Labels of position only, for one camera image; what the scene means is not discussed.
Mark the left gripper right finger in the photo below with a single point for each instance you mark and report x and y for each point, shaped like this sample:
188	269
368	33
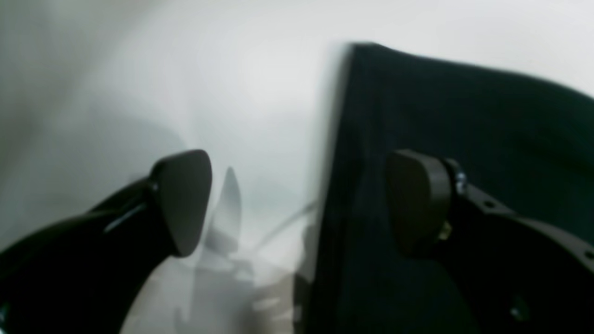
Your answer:
516	274

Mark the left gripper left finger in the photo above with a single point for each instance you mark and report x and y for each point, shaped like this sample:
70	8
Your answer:
81	275

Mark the black T-shirt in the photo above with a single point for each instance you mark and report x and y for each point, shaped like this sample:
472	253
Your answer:
525	141

